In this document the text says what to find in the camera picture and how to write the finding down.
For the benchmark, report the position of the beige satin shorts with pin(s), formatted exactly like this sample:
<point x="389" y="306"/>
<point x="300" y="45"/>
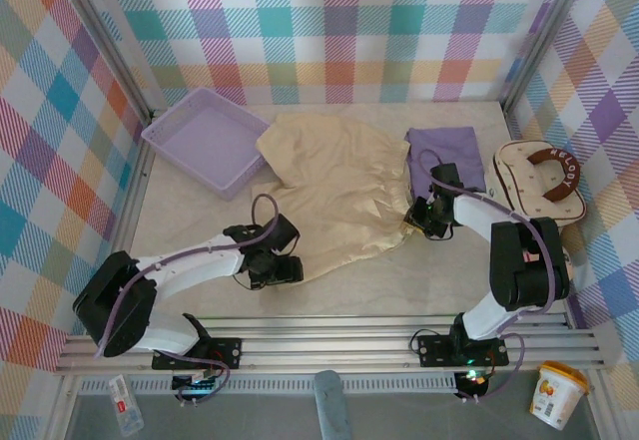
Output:
<point x="339" y="185"/>

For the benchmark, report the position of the aluminium upright post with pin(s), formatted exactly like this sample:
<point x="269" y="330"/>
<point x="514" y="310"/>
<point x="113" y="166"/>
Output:
<point x="105" y="51"/>
<point x="536" y="46"/>

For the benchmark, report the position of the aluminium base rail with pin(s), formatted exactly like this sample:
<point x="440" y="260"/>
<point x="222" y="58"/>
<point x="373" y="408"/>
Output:
<point x="324" y="347"/>

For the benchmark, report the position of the white tub with yellow lid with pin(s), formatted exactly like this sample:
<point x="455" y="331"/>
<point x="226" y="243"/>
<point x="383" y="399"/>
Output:
<point x="554" y="400"/>

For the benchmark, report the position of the purple t-shirt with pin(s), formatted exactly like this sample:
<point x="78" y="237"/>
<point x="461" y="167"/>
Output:
<point x="449" y="145"/>

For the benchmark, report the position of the aluminium left upright post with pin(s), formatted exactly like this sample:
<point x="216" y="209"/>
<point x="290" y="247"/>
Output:
<point x="105" y="51"/>

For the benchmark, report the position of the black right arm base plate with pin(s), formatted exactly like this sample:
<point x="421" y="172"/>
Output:
<point x="434" y="350"/>

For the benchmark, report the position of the aluminium right upright post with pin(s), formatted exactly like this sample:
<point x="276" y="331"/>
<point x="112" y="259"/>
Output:
<point x="536" y="46"/>

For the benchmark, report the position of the grey pole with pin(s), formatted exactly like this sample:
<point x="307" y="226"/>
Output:
<point x="332" y="405"/>

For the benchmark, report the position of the lavender plastic basket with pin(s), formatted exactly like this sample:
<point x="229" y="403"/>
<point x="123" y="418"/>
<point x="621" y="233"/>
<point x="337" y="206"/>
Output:
<point x="209" y="135"/>

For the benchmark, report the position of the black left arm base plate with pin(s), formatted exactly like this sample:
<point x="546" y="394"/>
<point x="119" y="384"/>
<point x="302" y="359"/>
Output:
<point x="224" y="352"/>

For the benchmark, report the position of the small plastic packet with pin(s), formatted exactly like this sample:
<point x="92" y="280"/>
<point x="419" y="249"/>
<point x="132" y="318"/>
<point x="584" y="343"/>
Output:
<point x="125" y="407"/>

